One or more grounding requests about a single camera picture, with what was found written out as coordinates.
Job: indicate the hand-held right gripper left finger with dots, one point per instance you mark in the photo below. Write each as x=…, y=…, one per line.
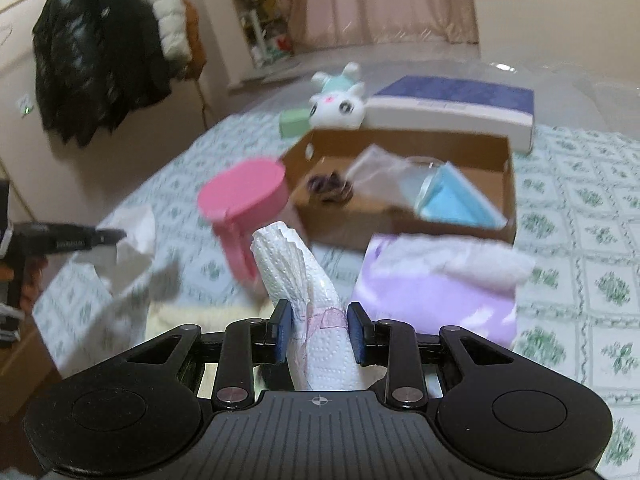
x=282, y=332

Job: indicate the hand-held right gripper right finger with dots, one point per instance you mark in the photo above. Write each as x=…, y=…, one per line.
x=357, y=332

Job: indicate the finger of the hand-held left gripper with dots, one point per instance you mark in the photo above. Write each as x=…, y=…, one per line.
x=80, y=239

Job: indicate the white paper towel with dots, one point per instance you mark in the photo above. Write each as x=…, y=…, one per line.
x=320, y=350

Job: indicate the white tissue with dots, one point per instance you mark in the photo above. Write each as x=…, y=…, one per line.
x=135, y=245

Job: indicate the yellow towel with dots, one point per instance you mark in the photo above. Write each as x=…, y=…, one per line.
x=175, y=317

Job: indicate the brown cardboard box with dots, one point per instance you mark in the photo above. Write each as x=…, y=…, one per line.
x=350, y=220

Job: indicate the purple scrunchie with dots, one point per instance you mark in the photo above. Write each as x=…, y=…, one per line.
x=327, y=185

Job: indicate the blue face mask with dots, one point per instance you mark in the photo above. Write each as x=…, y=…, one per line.
x=450, y=200

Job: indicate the clear plastic bag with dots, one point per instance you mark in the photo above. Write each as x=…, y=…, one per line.
x=380, y=170

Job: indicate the person's left hand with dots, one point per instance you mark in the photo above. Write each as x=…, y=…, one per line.
x=32, y=282

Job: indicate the purple tissue pack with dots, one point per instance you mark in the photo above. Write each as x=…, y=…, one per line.
x=425, y=300

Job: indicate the pink lidded cup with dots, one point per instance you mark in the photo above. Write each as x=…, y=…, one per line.
x=240, y=195

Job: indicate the black jacket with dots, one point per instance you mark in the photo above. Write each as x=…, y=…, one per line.
x=90, y=60

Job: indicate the wooden coat rack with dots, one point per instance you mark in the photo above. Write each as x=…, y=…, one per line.
x=202, y=102

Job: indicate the small green box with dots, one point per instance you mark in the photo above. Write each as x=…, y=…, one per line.
x=292, y=122

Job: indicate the brown jacket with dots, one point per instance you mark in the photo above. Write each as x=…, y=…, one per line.
x=195, y=45

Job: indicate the white plush rabbit toy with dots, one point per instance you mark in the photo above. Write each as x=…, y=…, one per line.
x=335, y=105

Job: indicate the white puffer jacket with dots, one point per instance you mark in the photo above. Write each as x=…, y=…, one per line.
x=165, y=15

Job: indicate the floral printed tablecloth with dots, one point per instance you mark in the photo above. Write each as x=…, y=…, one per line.
x=575, y=210

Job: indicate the blue and white flat box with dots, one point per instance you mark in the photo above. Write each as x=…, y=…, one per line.
x=450, y=95

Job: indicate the white floor stand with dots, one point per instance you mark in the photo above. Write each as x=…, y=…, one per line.
x=257, y=35

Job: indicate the plastic-wrapped mattress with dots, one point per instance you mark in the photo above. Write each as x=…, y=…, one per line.
x=450, y=60

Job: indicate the cluttered shelf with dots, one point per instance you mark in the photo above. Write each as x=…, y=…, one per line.
x=255, y=0

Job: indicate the pink curtain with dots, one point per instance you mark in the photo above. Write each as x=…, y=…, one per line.
x=380, y=0

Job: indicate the white wall socket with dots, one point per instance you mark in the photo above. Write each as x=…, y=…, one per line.
x=25, y=105

